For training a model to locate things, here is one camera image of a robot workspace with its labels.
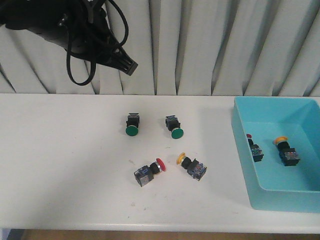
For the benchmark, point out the right green push button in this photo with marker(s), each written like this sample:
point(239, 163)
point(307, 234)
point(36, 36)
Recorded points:
point(174, 126)

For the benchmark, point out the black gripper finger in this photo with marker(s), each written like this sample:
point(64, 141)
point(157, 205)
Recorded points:
point(118, 58)

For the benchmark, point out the left green push button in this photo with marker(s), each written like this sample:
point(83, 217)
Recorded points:
point(132, 124)

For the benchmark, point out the light blue plastic box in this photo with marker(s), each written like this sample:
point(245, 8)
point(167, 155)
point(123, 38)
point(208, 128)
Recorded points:
point(270, 185)

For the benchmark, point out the lying yellow push button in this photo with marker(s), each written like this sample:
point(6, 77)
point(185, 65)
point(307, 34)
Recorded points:
point(193, 167)

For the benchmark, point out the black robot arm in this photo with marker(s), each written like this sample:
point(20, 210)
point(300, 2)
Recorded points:
point(14, 15)

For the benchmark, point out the lying red push button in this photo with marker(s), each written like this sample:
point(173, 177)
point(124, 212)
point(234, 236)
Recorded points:
point(145, 174)

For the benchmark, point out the white pleated curtain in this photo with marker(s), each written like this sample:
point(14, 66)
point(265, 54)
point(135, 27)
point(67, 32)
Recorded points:
point(188, 48)

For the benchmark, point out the green push button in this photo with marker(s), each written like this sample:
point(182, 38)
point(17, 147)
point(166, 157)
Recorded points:
point(174, 126)
point(132, 124)

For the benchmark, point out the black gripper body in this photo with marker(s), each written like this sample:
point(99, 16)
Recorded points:
point(79, 26)

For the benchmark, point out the gripped red push button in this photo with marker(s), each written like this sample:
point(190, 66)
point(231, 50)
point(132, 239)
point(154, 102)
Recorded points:
point(256, 151)

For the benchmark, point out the yellow push button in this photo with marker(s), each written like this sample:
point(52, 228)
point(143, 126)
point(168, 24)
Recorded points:
point(287, 154)
point(193, 167)

